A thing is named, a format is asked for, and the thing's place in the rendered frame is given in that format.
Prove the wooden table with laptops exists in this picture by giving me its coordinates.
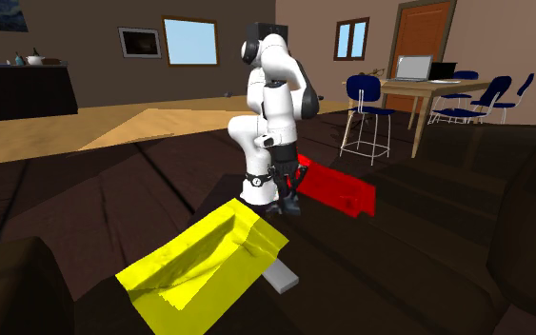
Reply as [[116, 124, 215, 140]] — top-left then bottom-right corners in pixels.
[[341, 54, 492, 159]]

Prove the large brown-framed window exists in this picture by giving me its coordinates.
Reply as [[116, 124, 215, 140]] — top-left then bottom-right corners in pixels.
[[161, 14, 220, 68]]

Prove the blue chair with white legs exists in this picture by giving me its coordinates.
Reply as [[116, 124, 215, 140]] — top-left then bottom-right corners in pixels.
[[492, 71, 536, 125], [339, 74, 397, 167], [427, 75, 513, 126], [443, 69, 480, 113]]

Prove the red flat cushion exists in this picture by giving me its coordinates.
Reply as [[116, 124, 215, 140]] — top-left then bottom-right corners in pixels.
[[293, 154, 377, 219]]

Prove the dark picture in grey frame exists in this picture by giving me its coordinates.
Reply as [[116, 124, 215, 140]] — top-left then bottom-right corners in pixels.
[[117, 26, 163, 60]]

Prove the small two-pane window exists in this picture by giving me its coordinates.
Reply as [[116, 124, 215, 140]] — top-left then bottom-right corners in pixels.
[[333, 16, 371, 63]]

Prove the dark sideboard with dishes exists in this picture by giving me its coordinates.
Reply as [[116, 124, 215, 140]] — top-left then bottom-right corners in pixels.
[[0, 47, 80, 125]]

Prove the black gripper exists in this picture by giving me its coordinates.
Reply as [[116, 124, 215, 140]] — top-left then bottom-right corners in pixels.
[[269, 142, 308, 217]]

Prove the grey flat block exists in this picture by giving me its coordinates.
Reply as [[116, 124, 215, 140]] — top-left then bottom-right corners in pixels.
[[261, 259, 300, 295]]

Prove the orange wooden door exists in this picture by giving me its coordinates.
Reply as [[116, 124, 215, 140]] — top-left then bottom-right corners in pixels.
[[387, 0, 459, 115]]

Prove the yellow crumpled cushion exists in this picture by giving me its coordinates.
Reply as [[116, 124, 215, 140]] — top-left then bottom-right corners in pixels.
[[114, 197, 290, 335]]

